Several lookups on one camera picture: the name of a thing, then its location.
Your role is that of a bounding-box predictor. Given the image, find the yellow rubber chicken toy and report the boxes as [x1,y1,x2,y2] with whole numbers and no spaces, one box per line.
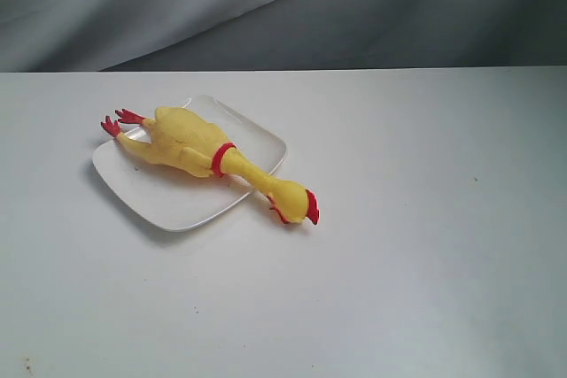
[101,106,320,224]

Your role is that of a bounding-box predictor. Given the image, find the grey backdrop cloth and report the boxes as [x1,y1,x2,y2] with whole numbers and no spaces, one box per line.
[1,0,566,72]

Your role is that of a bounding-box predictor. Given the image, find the white square plate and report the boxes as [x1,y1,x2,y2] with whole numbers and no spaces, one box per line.
[92,95,287,232]

